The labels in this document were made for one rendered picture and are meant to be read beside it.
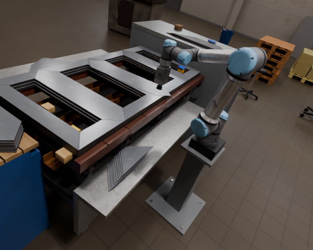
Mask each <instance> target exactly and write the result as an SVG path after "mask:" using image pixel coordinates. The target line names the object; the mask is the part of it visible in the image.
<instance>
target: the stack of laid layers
mask: <svg viewBox="0 0 313 250"><path fill-rule="evenodd" d="M136 53H138V54H140V55H144V56H146V57H149V58H151V59H153V60H155V61H157V62H159V61H160V57H158V56H156V55H154V54H152V53H149V52H147V51H145V50H141V51H137V52H136ZM89 60H91V61H102V62H107V63H109V64H113V63H117V62H120V61H125V62H127V63H129V64H131V65H133V66H136V67H138V68H140V69H142V70H144V71H146V72H148V73H150V74H152V75H155V73H156V70H155V69H153V68H151V67H148V66H146V65H144V64H142V63H140V62H138V61H135V60H133V59H131V58H129V57H127V56H125V55H122V56H118V57H115V58H111V59H107V60H98V59H90V58H88V64H87V65H83V66H80V67H76V68H72V69H68V70H65V71H61V72H60V73H62V74H64V75H65V76H67V77H69V76H72V75H76V74H79V73H83V72H86V71H89V72H91V73H93V74H94V75H96V76H98V77H100V78H102V79H104V80H106V81H108V82H110V83H111V84H113V85H115V86H117V87H119V88H121V89H123V90H125V91H127V92H128V93H130V94H132V95H134V96H136V97H138V98H141V97H143V96H145V95H153V94H151V93H149V92H147V91H144V90H142V89H140V88H137V87H135V86H133V85H131V84H128V83H126V82H124V81H122V80H119V79H117V78H115V77H113V76H110V75H108V74H105V73H103V72H101V71H99V70H96V69H94V68H92V67H90V63H89ZM178 66H179V65H177V64H174V63H171V66H170V67H171V68H173V69H175V70H177V69H178ZM200 73H201V72H200ZM200 73H198V74H197V75H195V76H194V77H192V78H191V79H189V80H188V81H186V82H184V83H183V84H181V85H180V86H178V87H176V88H175V89H173V90H172V91H170V92H169V93H170V95H171V94H173V93H174V92H176V91H177V90H179V89H180V88H182V87H183V86H185V85H186V84H188V83H189V82H191V81H192V80H194V79H195V78H197V77H198V76H200ZM10 86H11V87H12V88H14V89H15V90H17V91H22V90H25V89H28V88H32V87H36V88H38V89H39V90H41V91H42V92H44V93H46V94H47V95H49V96H50V97H52V98H54V99H55V100H57V101H58V102H60V103H62V104H63V105H65V106H66V107H68V108H70V109H71V110H73V111H74V112H76V113H78V114H79V115H81V116H82V117H84V118H86V119H87V120H89V121H90V122H92V123H94V124H95V123H96V122H98V121H100V120H102V119H100V118H99V117H97V116H95V115H94V114H92V113H91V112H89V111H87V110H86V109H84V108H82V107H81V106H79V105H77V104H76V103H74V102H72V101H71V100H69V99H67V98H66V97H64V96H63V95H61V94H59V93H58V92H56V91H54V90H53V89H51V88H49V87H48V86H46V85H44V84H43V83H41V82H40V81H38V80H36V79H31V80H27V81H23V82H20V83H16V84H12V85H10ZM167 97H168V96H162V97H161V98H159V99H158V100H156V101H155V102H153V103H152V104H150V105H148V106H147V107H145V108H144V109H142V110H141V111H139V112H138V113H136V114H134V115H133V116H131V117H130V118H128V119H127V120H125V121H124V122H122V123H121V124H119V125H117V126H116V127H115V128H113V129H111V130H110V131H108V132H107V133H105V134H104V135H102V136H101V137H99V138H97V139H96V140H94V141H93V142H91V143H90V144H88V145H87V146H85V147H83V148H82V149H80V150H77V149H76V148H74V147H73V146H71V145H70V144H68V143H67V142H66V141H64V140H63V139H61V138H60V137H58V136H57V135H55V134H54V133H53V132H51V131H50V130H48V129H47V128H45V127H44V126H43V125H41V124H40V123H38V122H37V121H35V120H34V119H33V118H31V117H30V116H29V115H27V114H26V113H24V112H23V111H21V110H20V109H18V108H17V107H16V106H14V105H13V104H11V103H10V102H8V101H7V100H6V99H4V98H3V97H1V96H0V102H1V103H2V104H4V105H5V106H7V107H8V108H9V109H11V110H12V111H14V112H15V113H16V114H18V115H19V116H21V117H22V118H23V119H25V120H26V121H28V122H29V123H30V124H32V125H33V126H35V127H36V128H37V129H39V130H40V131H42V132H43V133H44V134H46V135H47V136H49V137H50V138H51V139H53V140H54V141H56V142H57V143H58V144H60V145H61V146H63V147H64V148H66V149H67V150H68V151H70V152H71V153H73V154H74V155H76V156H77V157H79V156H80V155H82V154H84V153H85V152H87V151H88V150H90V149H91V148H93V147H94V146H96V145H97V144H99V143H100V142H102V141H103V140H104V139H106V138H107V137H109V136H110V135H112V134H113V133H115V132H116V131H118V130H119V129H121V128H122V127H124V126H125V125H127V124H128V123H130V122H131V121H133V120H134V119H136V118H137V117H139V116H140V115H142V114H143V113H145V112H146V111H148V110H149V109H151V108H152V107H154V106H155V105H157V104H158V103H159V102H161V101H162V100H164V99H165V98H167Z"/></svg>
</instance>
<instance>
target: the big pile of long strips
mask: <svg viewBox="0 0 313 250"><path fill-rule="evenodd" d="M23 134H24V128H23V126H22V121H21V120H19V119H18V118H16V117H15V116H14V115H12V114H11V113H9V112H8V111H7V110H5V109H4V108H2V107H1V106H0V152H17V150H18V147H19V144H20V142H21V139H22V136H23Z"/></svg>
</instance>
